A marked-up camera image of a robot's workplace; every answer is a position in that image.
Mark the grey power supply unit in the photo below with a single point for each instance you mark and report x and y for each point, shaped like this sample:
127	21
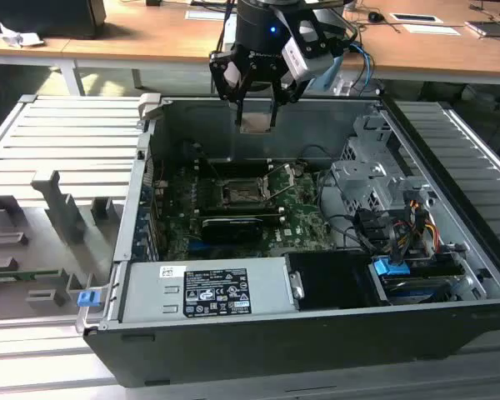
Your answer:
150	291

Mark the grey laptop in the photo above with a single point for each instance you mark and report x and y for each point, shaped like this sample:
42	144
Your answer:
489	28

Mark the green motherboard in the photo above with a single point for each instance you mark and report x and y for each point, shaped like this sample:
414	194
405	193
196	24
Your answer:
300	233

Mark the white paper sheet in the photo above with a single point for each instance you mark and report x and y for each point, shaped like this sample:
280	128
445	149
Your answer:
431	30
200	15

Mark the small blue plastic clip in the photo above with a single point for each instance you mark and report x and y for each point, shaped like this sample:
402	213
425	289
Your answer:
89	299

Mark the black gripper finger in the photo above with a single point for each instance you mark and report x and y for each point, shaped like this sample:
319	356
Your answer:
275	112
239	110

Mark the long wooden desk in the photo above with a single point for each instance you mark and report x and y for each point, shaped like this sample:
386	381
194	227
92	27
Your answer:
150	37

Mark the blue disk carrier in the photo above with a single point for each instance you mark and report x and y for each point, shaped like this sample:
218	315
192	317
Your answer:
389	266

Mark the metal disk bay cage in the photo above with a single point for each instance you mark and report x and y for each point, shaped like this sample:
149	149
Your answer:
358	175

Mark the large black box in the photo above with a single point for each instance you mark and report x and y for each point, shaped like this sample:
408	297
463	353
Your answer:
46	16

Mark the black open PC case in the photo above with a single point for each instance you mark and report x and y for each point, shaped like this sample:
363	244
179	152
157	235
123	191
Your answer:
275	354

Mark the grey case latch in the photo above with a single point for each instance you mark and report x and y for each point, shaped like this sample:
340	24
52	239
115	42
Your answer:
150	106

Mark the grey parts rack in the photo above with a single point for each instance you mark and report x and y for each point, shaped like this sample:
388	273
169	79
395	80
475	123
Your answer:
58	208

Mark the white framed desk grommet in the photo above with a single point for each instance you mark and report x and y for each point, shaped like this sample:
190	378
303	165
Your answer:
416	18

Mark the black graphics card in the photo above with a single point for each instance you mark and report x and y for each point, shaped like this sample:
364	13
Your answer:
233	229

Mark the black plastic shroud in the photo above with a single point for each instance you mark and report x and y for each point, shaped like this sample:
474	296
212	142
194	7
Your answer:
329	279

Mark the black computer mouse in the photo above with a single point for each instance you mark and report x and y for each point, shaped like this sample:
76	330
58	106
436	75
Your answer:
375	16

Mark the silver square CPU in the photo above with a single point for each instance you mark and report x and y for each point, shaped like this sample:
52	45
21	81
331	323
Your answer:
256	125

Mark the blue expansion slot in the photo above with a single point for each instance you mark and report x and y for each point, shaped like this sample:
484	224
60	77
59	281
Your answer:
200	244

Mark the silver hard disk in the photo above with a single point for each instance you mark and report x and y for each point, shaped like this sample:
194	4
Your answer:
416	287

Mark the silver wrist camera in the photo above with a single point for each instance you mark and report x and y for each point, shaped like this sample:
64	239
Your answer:
306	62

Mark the green RAM stick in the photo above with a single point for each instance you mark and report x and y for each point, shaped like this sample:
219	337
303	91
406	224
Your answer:
21	275
241	215

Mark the black connector block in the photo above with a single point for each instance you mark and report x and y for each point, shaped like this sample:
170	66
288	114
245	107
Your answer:
371	225

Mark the crumpled white paper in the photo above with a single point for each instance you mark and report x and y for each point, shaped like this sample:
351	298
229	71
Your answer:
16	38

